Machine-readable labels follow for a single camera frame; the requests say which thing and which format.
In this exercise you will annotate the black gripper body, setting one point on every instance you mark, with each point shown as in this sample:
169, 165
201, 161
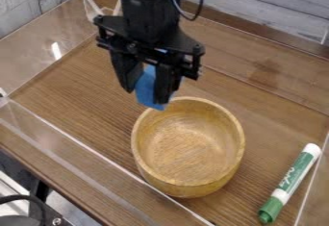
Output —
148, 32

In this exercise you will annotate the green white marker pen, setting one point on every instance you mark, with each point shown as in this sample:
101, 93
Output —
289, 183

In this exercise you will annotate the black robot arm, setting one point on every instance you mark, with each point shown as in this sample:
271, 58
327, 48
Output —
153, 53

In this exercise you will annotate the blue rectangular block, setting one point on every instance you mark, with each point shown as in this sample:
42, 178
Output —
145, 89

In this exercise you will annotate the brown wooden bowl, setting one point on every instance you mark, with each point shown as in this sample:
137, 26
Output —
189, 147

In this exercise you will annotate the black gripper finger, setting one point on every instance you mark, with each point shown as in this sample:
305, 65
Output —
129, 70
168, 82

